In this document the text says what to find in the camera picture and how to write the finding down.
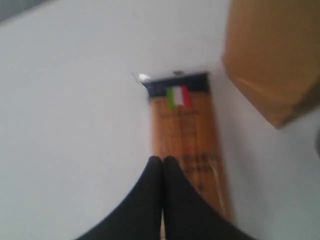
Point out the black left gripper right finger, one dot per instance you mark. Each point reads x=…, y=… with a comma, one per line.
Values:
x=187, y=216

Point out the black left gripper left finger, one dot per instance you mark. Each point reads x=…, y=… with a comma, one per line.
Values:
x=138, y=216

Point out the spaghetti packet dark blue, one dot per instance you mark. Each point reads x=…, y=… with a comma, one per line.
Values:
x=184, y=125

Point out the large brown paper bag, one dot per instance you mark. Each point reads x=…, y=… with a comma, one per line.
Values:
x=272, y=55

